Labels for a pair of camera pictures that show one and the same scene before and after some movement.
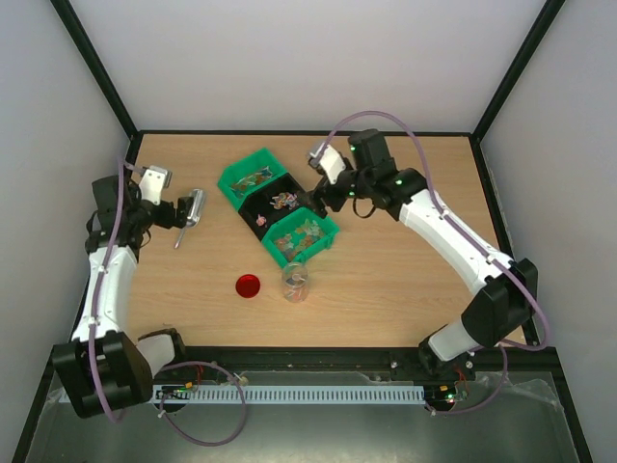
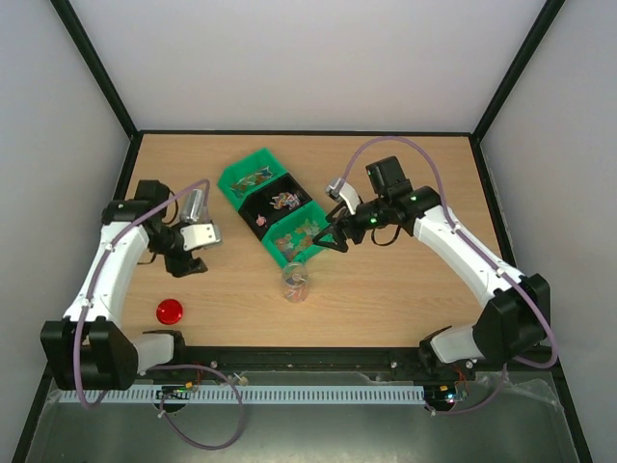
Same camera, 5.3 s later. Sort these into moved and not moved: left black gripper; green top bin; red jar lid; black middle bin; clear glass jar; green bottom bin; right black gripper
Moved: left black gripper; red jar lid; right black gripper
Not moved: black middle bin; green top bin; clear glass jar; green bottom bin
